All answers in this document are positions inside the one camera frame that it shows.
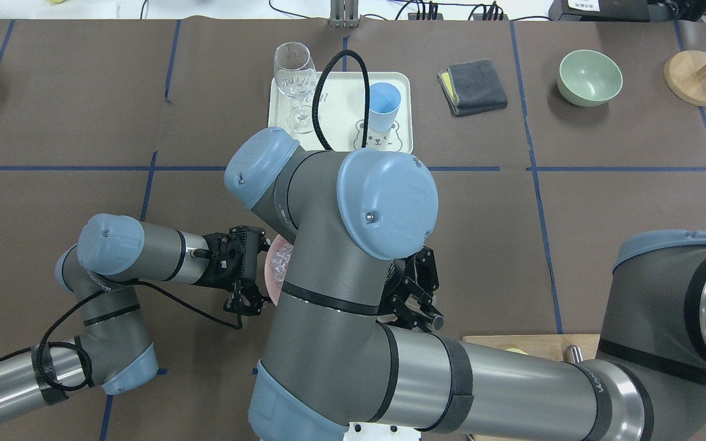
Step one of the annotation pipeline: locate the pale green bowl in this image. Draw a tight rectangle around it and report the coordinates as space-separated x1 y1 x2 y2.
556 50 624 108

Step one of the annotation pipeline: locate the grey and yellow cloth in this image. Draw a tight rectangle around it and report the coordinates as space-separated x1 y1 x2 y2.
437 59 508 117

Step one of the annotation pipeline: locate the clear wine glass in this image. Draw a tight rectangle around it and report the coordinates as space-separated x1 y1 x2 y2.
273 42 317 134

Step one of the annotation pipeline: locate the wooden cup stand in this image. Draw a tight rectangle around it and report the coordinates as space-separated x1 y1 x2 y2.
664 0 706 107

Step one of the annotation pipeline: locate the black power strip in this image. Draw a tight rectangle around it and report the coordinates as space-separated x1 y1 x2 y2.
395 1 507 21

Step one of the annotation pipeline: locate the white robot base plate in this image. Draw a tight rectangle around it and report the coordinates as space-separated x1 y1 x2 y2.
343 422 422 441

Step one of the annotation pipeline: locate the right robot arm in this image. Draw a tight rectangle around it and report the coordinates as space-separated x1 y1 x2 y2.
224 127 706 440

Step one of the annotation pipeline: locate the aluminium frame post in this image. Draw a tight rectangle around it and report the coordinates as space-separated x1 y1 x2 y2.
330 0 360 29

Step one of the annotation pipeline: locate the pile of clear ice cubes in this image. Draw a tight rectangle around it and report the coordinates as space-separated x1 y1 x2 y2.
271 243 294 288

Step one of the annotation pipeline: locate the steel muddler rod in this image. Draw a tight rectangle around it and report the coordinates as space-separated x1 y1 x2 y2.
563 344 585 364

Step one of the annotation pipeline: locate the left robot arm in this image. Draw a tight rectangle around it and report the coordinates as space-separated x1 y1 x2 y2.
0 213 271 423

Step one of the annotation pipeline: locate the wooden cutting board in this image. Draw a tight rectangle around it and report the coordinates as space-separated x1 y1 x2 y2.
462 333 600 361

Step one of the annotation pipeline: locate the light blue plastic cup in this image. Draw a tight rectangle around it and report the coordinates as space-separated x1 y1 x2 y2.
367 83 403 133

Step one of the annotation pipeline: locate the pink bowl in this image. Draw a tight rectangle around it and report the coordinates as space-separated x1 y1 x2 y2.
264 235 289 305

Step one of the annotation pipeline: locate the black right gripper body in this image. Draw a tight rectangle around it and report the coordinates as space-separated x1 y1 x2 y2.
378 246 441 318

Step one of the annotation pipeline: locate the stainless steel ice scoop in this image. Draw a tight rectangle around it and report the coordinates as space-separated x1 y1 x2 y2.
422 312 445 333

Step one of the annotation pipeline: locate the cream bear serving tray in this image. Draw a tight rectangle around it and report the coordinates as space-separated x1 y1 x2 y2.
267 72 414 154

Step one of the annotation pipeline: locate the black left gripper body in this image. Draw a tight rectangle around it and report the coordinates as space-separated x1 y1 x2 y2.
194 225 271 293

